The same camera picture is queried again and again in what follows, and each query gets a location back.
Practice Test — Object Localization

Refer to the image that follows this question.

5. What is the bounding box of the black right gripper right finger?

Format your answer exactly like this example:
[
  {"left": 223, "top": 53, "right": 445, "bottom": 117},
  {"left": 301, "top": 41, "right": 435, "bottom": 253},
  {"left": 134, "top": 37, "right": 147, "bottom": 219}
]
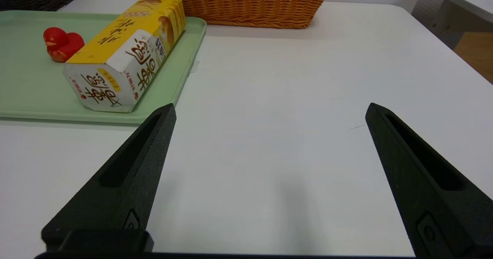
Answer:
[{"left": 365, "top": 103, "right": 493, "bottom": 259}]

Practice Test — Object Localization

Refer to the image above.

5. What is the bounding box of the light green plastic tray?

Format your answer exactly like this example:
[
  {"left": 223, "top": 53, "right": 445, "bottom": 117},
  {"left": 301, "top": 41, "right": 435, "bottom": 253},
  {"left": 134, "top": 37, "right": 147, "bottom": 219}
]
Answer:
[{"left": 0, "top": 10, "right": 207, "bottom": 125}]

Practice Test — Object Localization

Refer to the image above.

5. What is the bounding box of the yellow snack box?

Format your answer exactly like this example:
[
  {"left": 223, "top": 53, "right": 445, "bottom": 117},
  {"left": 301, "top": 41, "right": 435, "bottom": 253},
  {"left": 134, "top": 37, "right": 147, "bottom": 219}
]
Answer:
[{"left": 63, "top": 0, "right": 186, "bottom": 114}]

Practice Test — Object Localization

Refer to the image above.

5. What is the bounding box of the orange wicker basket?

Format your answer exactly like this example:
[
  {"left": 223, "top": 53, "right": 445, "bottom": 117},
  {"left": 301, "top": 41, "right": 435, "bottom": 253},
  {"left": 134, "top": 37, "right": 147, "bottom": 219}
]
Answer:
[{"left": 162, "top": 0, "right": 341, "bottom": 29}]

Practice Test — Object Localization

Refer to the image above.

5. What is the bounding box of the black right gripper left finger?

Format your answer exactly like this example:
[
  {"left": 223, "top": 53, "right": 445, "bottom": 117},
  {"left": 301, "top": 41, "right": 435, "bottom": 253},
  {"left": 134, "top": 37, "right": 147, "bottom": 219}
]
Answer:
[{"left": 41, "top": 103, "right": 177, "bottom": 252}]

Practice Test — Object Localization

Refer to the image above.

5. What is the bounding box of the red rubber duck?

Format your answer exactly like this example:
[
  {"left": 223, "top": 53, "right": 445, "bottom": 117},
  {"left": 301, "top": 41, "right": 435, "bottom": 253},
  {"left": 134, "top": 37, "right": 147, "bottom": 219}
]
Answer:
[{"left": 43, "top": 27, "right": 85, "bottom": 63}]

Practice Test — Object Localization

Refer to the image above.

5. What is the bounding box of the grey perforated table panel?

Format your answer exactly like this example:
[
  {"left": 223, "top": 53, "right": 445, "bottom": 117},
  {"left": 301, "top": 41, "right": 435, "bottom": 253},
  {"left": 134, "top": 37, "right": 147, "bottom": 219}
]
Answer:
[{"left": 411, "top": 0, "right": 456, "bottom": 50}]

